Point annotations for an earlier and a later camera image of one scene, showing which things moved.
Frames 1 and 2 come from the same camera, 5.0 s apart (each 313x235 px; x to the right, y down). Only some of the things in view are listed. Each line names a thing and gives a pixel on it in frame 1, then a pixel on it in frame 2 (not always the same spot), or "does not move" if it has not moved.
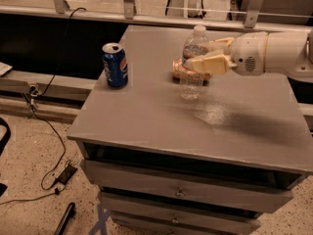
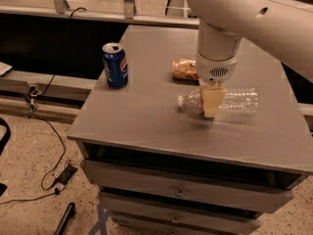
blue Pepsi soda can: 115,64 does not move
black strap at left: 5,139 does not move
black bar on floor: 68,214 does not move
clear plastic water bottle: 193,82 to 235,101
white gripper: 248,53 to 215,69
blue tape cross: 101,224 does not move
